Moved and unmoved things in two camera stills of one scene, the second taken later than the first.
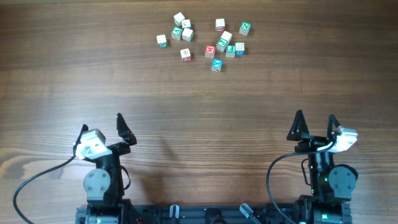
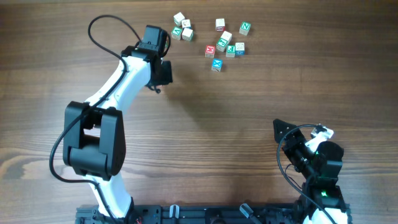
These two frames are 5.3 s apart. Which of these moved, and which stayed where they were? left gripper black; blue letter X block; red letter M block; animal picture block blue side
Moved: left gripper black
Stayed: red letter M block; animal picture block blue side; blue letter X block
